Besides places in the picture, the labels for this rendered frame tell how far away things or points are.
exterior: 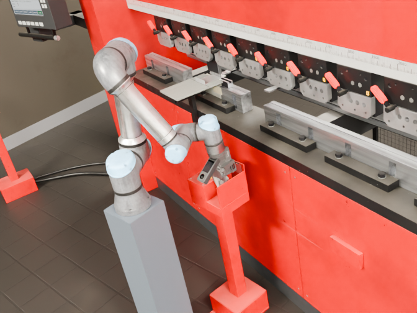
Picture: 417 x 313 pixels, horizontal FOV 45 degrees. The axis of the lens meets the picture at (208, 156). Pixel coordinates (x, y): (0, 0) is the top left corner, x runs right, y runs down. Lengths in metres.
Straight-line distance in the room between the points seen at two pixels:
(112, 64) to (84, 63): 3.46
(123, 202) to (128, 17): 1.52
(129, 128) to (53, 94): 3.14
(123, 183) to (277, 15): 0.86
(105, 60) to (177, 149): 0.40
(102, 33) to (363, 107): 1.88
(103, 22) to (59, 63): 1.98
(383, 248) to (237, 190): 0.63
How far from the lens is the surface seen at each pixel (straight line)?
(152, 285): 2.20
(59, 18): 3.21
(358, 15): 1.66
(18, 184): 4.07
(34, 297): 3.11
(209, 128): 1.91
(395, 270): 1.85
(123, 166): 1.94
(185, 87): 2.51
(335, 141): 1.95
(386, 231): 1.77
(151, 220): 2.06
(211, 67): 2.56
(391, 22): 1.58
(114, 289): 2.93
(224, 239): 2.28
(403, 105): 1.64
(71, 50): 5.17
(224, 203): 2.06
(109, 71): 1.79
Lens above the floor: 1.89
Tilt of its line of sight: 29 degrees down
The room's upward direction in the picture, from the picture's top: 11 degrees counter-clockwise
